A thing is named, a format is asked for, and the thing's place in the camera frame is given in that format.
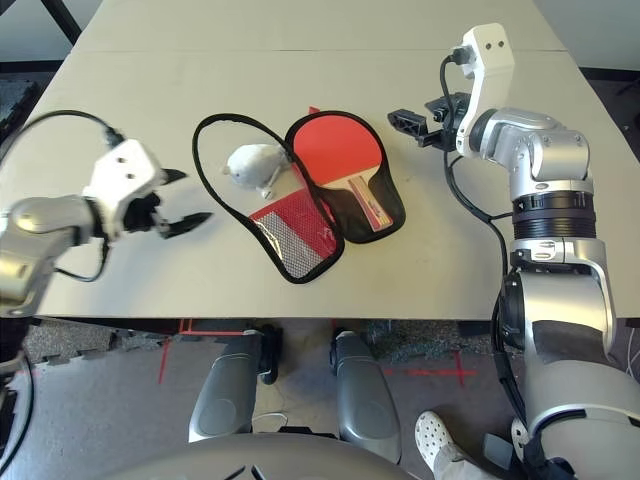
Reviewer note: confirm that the grey speckled puzzle mat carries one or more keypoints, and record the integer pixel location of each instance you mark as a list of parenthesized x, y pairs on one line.
[(75, 340)]

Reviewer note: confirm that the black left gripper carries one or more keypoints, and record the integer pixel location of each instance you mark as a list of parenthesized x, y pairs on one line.
[(142, 212)]

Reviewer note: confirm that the grey robot torso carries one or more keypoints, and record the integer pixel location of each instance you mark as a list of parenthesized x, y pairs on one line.
[(250, 460)]

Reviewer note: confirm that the grey right robot leg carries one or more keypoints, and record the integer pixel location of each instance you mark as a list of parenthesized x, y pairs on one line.
[(362, 390)]

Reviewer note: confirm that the small white plastic piece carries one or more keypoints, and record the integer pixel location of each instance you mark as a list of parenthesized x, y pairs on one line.
[(272, 417)]

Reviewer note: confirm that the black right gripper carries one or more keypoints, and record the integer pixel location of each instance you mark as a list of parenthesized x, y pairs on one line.
[(450, 117)]

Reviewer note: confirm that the black metal frame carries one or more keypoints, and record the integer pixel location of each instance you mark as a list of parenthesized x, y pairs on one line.
[(67, 20)]

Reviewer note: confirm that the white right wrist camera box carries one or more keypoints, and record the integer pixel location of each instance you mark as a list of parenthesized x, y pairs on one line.
[(487, 60)]

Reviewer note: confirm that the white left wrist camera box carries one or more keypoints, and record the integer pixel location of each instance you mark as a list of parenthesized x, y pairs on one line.
[(120, 170)]

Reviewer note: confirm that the red and black paddle case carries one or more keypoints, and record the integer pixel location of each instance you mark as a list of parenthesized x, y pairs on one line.
[(295, 235)]

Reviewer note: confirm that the grey robot leg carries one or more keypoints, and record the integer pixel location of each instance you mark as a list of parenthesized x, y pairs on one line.
[(222, 390), (362, 390)]

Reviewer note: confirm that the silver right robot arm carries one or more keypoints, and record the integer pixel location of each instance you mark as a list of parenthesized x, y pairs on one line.
[(555, 150)]

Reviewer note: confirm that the grey foot pedal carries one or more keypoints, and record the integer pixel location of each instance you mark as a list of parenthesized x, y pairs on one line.
[(495, 447)]

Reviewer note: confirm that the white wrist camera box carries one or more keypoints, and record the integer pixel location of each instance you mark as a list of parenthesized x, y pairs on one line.
[(120, 170), (487, 60)]

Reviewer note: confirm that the red ping-pong paddle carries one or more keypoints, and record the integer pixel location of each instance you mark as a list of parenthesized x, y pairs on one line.
[(330, 145)]

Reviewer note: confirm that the white perforated clog shoe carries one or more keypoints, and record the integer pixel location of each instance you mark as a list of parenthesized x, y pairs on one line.
[(432, 432)]

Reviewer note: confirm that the grey left robot leg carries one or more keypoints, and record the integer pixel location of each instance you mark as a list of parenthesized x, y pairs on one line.
[(222, 390)]

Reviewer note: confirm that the grey trouser leg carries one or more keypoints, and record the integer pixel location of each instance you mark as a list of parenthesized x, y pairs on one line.
[(465, 467)]

